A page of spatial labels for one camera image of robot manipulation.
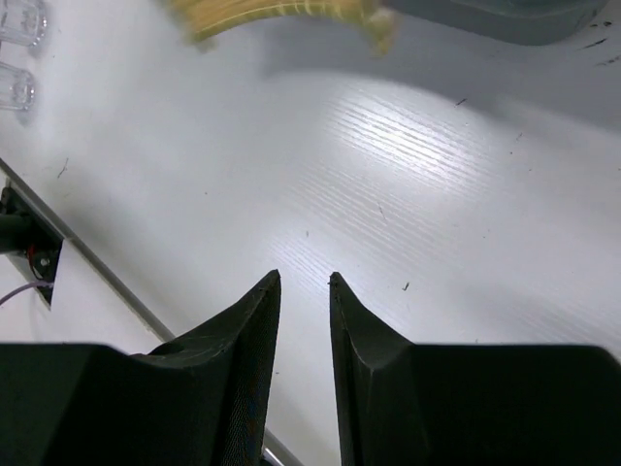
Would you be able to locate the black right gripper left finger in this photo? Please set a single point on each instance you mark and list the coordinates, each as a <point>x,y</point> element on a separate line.
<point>200,399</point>

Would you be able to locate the clear plastic cup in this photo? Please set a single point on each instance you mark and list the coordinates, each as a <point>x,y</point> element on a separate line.
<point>17,88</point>
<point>23,22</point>

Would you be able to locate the grey plastic bin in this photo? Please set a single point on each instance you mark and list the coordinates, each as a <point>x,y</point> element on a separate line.
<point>525,23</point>

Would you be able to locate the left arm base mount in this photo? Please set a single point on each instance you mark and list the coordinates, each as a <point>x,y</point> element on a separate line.
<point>30,241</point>

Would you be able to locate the square bamboo mat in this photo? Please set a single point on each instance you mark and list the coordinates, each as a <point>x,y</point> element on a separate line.
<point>202,21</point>

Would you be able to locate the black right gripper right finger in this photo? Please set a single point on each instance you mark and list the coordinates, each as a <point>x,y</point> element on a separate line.
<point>402,403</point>

